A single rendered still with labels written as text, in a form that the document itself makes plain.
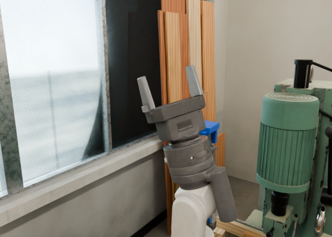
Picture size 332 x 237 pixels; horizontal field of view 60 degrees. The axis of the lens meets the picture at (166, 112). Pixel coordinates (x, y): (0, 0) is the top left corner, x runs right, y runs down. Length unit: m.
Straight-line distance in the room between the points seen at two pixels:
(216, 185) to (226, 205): 0.04
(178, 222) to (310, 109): 0.58
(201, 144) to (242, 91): 3.02
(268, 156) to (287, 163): 0.06
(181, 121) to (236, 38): 3.04
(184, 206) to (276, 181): 0.55
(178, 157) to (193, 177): 0.04
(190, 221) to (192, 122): 0.18
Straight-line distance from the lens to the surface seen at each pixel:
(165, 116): 0.50
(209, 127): 1.84
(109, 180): 2.23
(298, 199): 1.24
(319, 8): 3.31
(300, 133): 0.99
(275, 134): 0.99
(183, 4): 2.64
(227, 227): 1.33
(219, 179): 0.53
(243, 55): 3.49
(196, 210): 0.53
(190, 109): 0.53
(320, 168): 1.27
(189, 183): 0.54
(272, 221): 1.15
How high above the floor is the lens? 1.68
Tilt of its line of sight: 14 degrees down
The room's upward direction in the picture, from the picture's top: straight up
